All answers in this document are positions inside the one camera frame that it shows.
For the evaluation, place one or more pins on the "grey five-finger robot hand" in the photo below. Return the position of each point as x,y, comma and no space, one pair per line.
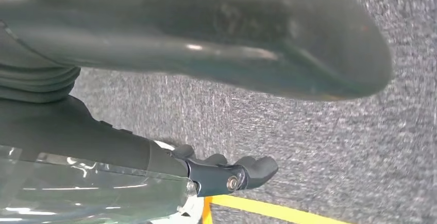
102,137

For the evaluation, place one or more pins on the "clear plastic wrap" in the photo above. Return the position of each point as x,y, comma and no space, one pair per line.
85,198

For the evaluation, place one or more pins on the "silver wheel hubcap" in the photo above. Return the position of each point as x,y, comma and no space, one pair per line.
194,208

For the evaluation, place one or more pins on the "yellow floor tape outline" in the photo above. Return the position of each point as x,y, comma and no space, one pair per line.
273,210

